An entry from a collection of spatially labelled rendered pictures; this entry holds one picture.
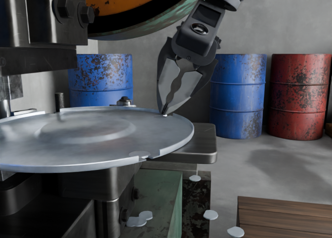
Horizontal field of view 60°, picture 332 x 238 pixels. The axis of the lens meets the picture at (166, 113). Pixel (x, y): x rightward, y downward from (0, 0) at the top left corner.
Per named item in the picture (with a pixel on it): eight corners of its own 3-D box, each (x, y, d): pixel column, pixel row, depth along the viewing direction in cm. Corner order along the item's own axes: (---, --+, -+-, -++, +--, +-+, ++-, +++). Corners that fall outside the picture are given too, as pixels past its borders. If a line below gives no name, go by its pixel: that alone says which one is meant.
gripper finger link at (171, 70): (165, 108, 53) (186, 62, 51) (161, 115, 48) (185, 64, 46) (149, 101, 53) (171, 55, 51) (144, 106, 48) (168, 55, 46)
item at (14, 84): (27, 96, 42) (25, 70, 42) (5, 101, 38) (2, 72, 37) (8, 95, 43) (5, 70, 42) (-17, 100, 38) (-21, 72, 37)
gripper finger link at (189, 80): (180, 115, 53) (202, 70, 51) (178, 123, 48) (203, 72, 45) (165, 108, 53) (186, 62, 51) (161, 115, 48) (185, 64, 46)
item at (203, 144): (212, 201, 46) (215, 119, 44) (213, 262, 33) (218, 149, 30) (66, 190, 50) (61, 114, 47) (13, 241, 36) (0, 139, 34)
